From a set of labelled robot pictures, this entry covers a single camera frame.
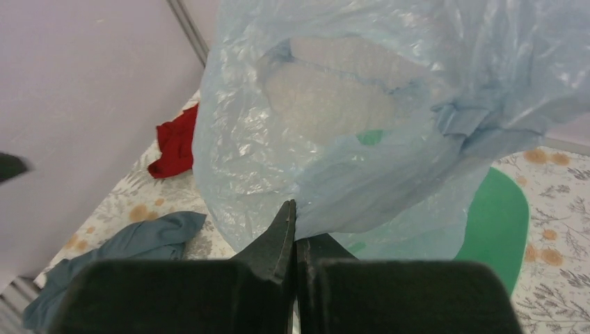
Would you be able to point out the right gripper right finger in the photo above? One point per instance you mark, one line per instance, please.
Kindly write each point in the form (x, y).
(338, 293)

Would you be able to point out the light blue plastic trash bag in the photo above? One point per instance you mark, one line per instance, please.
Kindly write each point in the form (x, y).
(379, 118)

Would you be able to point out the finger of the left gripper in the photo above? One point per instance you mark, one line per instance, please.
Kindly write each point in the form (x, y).
(12, 166)

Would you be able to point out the left aluminium corner post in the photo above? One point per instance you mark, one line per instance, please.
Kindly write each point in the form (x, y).
(190, 29)

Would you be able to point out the red cloth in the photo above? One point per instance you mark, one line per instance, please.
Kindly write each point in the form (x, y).
(174, 139)

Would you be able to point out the blue-grey cloth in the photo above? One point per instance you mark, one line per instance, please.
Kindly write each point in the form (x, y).
(163, 238)

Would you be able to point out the floral patterned table mat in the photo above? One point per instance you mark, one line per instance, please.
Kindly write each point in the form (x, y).
(552, 293)

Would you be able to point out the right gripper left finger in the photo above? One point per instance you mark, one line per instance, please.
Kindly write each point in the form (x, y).
(252, 292)

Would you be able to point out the green plastic trash bin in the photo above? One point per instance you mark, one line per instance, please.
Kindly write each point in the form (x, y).
(493, 226)

